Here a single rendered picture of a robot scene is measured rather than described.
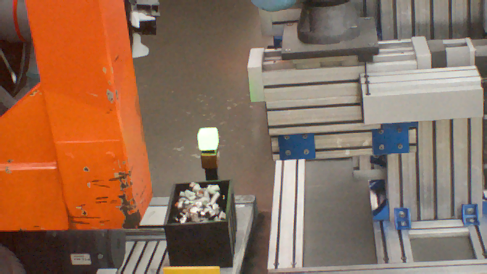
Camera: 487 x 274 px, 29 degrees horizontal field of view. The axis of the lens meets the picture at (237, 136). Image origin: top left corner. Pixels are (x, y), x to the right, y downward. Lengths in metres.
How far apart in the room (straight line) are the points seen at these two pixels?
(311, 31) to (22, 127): 0.69
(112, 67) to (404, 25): 0.80
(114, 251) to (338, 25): 0.81
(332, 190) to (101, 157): 1.00
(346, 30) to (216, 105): 1.95
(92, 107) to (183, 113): 2.08
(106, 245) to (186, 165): 1.22
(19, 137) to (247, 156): 1.63
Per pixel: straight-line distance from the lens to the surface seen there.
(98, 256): 2.44
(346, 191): 2.87
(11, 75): 2.86
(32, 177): 2.15
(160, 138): 3.88
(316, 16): 2.23
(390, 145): 2.39
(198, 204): 2.09
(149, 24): 2.48
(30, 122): 2.11
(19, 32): 2.61
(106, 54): 1.97
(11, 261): 2.15
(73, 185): 2.12
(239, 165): 3.56
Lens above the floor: 1.54
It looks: 24 degrees down
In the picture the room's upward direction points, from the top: 6 degrees counter-clockwise
